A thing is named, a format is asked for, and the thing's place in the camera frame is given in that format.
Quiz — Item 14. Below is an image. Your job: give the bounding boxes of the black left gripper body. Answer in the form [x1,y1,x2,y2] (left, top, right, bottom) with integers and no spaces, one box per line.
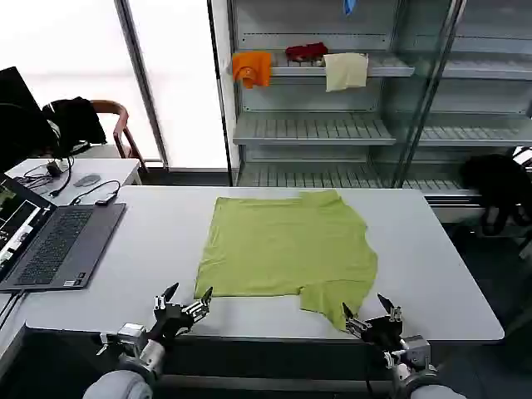
[147,303,198,343]

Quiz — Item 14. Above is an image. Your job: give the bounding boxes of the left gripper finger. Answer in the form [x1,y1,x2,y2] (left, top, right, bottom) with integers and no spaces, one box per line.
[181,286,214,322]
[153,282,180,313]

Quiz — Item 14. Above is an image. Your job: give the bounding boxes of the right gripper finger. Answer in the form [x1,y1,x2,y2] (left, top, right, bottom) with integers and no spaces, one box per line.
[342,302,373,334]
[377,293,404,323]

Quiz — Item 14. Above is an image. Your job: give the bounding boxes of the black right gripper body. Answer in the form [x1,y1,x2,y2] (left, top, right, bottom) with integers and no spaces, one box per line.
[360,314,407,350]

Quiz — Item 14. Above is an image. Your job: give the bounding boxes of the green t-shirt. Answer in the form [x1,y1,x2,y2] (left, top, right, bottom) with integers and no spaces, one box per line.
[193,190,379,333]

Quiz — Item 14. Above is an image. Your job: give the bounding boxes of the dark grey laptop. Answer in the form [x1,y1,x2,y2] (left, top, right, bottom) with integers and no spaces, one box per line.
[0,173,127,292]

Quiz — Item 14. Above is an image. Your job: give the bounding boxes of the small white side table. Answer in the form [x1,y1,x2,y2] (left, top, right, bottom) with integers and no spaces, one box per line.
[2,156,142,197]

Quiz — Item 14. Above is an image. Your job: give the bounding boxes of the wooden chair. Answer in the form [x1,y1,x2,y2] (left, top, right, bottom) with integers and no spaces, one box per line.
[89,99,149,174]

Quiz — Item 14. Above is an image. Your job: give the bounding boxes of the black jacket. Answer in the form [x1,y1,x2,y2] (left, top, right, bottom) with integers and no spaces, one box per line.
[42,96,108,157]

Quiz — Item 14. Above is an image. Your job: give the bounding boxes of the grey metal shelf rack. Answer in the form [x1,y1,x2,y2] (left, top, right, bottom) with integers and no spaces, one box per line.
[207,0,416,189]

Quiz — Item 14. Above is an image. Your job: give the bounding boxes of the glass-fronted metal cabinet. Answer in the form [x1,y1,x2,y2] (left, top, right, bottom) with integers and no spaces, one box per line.
[392,0,532,225]

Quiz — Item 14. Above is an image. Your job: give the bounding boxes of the black monitor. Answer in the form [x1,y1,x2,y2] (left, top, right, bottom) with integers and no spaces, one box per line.
[0,66,56,175]

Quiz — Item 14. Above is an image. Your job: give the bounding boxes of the black cable with dongle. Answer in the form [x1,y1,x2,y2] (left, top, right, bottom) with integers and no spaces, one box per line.
[71,180,122,206]

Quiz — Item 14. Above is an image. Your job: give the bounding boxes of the black laptop power cable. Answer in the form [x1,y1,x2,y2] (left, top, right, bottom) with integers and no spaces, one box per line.
[0,289,28,332]

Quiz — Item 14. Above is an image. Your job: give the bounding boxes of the tangled black cables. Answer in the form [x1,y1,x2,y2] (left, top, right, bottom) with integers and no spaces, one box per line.
[15,155,75,198]

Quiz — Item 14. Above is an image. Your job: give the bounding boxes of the grey window frame post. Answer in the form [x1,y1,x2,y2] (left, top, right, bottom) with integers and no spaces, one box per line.
[113,0,170,169]

